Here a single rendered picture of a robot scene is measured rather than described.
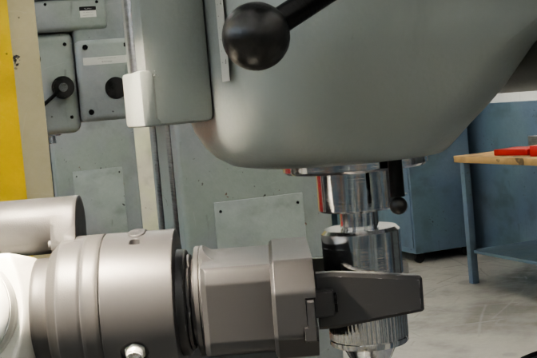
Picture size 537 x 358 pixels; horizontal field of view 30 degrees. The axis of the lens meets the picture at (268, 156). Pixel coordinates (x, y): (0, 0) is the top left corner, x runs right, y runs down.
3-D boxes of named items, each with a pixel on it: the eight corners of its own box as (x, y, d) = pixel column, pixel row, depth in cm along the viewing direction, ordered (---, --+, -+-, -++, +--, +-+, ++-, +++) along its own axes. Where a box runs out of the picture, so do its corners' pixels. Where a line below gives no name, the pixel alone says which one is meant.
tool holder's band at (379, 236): (376, 235, 63) (375, 219, 63) (415, 241, 58) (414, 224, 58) (308, 244, 61) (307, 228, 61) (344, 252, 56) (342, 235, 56)
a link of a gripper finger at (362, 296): (423, 318, 57) (315, 327, 57) (419, 263, 57) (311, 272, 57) (427, 324, 56) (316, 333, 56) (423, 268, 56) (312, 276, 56)
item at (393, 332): (384, 328, 63) (376, 235, 63) (423, 342, 59) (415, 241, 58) (317, 341, 61) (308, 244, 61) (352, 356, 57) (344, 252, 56)
